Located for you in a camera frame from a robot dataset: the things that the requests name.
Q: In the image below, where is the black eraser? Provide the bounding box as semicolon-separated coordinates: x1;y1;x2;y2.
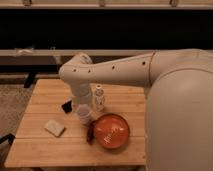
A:
62;101;72;114

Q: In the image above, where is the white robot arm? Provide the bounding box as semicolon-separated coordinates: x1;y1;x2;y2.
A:
59;49;213;171

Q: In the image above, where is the white sponge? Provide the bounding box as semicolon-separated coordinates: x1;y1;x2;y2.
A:
44;120;65;137

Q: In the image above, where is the clear plastic bottle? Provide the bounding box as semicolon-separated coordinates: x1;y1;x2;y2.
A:
94;84;105;111

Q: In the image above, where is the orange bowl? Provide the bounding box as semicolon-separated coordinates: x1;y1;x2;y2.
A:
94;113;130;149

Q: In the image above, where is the black stand leg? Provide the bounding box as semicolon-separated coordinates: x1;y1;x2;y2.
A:
24;72;36;88

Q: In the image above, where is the black table clamp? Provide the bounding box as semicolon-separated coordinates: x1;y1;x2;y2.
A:
0;134;15;144

